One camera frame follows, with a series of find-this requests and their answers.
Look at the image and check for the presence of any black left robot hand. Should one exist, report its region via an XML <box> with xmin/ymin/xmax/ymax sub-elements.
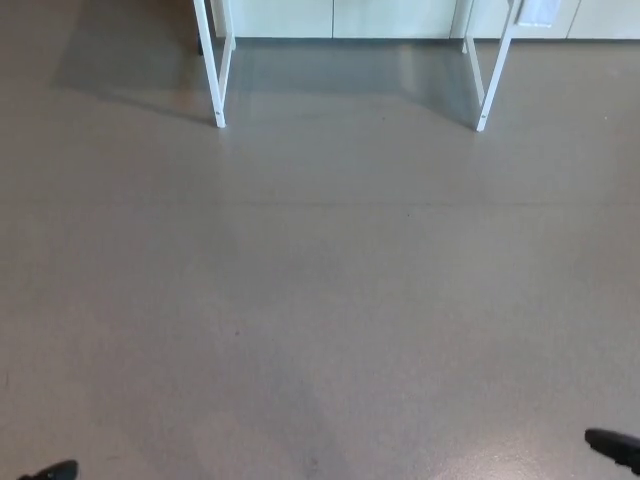
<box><xmin>17</xmin><ymin>459</ymin><xmax>79</xmax><ymax>480</ymax></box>

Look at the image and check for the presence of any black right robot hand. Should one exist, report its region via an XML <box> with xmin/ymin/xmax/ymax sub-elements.
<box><xmin>584</xmin><ymin>427</ymin><xmax>640</xmax><ymax>477</ymax></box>

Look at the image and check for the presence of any white desk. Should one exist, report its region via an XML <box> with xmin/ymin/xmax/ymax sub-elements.
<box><xmin>193</xmin><ymin>0</ymin><xmax>526</xmax><ymax>134</ymax></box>

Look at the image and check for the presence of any white cabinet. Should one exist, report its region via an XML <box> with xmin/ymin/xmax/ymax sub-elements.
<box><xmin>213</xmin><ymin>0</ymin><xmax>640</xmax><ymax>41</ymax></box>

